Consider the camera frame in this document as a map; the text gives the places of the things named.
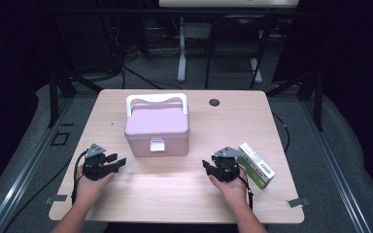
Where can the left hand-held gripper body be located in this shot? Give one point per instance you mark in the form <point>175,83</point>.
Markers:
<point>94,168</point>

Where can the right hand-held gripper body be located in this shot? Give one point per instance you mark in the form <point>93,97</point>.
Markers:
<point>226,168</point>

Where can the green and white medicine box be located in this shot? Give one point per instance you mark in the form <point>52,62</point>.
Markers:
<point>255,165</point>

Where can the person's left hand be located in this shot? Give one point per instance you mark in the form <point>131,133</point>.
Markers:
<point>89,191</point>

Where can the person's right hand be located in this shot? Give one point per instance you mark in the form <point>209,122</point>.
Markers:
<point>234,192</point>

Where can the grey metal table clip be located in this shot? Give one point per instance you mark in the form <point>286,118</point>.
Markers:
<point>56,199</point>
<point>298,202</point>

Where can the round black table grommet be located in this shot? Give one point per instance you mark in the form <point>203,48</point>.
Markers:
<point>214,102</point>

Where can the person's dark clothing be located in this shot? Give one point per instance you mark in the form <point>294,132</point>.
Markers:
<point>171,228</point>

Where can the white desk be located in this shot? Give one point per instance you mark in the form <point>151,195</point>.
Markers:
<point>182,48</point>

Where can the black chair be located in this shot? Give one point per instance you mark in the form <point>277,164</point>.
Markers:
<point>236,26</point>

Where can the metal floor rail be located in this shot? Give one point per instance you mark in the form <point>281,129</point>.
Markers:
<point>29,161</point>
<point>336,174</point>

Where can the black metal frame strut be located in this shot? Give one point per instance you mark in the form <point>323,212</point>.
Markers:
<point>317,97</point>
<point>54,97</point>

